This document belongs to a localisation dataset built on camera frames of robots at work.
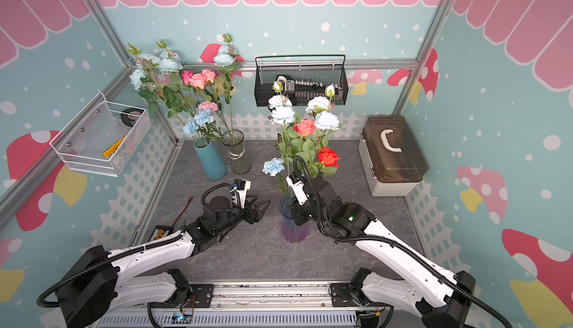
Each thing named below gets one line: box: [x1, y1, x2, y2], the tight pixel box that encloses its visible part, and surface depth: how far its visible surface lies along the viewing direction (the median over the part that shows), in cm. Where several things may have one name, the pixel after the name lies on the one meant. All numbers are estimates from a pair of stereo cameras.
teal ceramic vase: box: [193, 138, 227, 181], surface depth 96 cm
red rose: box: [317, 146, 341, 169], surface depth 69 cm
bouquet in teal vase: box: [126, 40, 224, 145], surface depth 83 cm
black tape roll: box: [120, 107, 145, 127], surface depth 82 cm
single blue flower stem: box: [262, 157, 292, 197], surface depth 69 cm
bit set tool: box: [272, 75, 343, 101], surface depth 91 cm
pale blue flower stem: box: [267, 81, 297, 182], surface depth 66 cm
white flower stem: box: [305, 83, 340, 150], surface depth 63 cm
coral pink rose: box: [292, 119, 317, 137], surface depth 67 cm
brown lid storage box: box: [358, 114, 429, 197], surface depth 96 cm
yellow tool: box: [102, 137, 126, 158], surface depth 72 cm
